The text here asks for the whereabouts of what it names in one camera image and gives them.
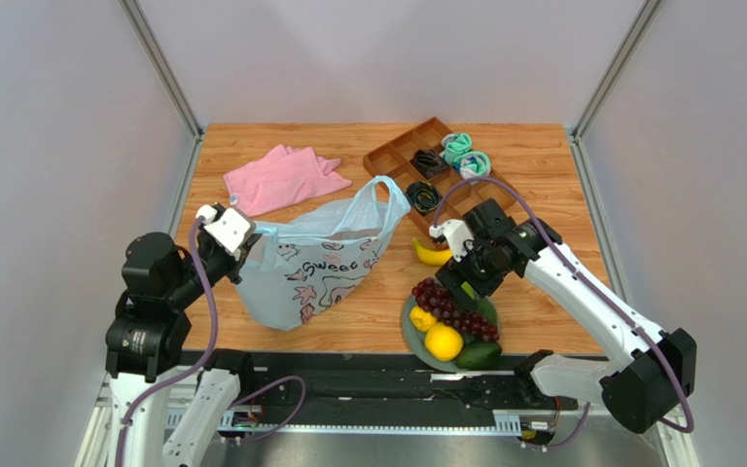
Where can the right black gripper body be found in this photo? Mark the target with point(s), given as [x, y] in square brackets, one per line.
[466, 279]

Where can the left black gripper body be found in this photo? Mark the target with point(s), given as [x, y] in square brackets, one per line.
[217, 263]

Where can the yellow fake banana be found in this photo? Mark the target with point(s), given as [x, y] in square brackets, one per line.
[429, 256]

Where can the dark red fake grapes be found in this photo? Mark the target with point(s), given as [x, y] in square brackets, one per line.
[433, 297]

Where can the yellow fake fruit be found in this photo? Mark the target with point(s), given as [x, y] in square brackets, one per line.
[421, 319]

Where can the yellow fake lemon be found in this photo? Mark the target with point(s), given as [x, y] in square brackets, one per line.
[443, 342]

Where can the dark green fake avocado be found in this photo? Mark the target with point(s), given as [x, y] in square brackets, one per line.
[478, 355]

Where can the light blue plastic bag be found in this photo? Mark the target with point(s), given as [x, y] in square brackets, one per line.
[300, 269]

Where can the green fake apple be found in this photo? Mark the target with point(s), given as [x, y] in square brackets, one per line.
[467, 288]

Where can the dark green fake lime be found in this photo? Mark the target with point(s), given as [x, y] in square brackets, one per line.
[486, 308]

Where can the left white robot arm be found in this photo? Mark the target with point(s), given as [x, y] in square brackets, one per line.
[160, 415]

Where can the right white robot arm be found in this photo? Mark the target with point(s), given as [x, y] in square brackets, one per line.
[648, 371]

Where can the grey-blue round plate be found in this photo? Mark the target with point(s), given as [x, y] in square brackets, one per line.
[415, 340]

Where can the black yellow rolled sock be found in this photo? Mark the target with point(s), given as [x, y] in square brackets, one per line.
[423, 197]

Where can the wooden compartment tray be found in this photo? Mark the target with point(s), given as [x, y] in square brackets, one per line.
[392, 159]

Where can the teal white rolled sock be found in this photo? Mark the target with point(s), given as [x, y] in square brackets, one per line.
[473, 164]

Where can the pink cloth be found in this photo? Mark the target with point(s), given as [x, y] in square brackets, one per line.
[283, 177]

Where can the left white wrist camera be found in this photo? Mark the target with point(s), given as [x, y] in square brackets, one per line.
[229, 227]

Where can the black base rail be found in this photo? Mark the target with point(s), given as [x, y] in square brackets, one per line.
[388, 390]

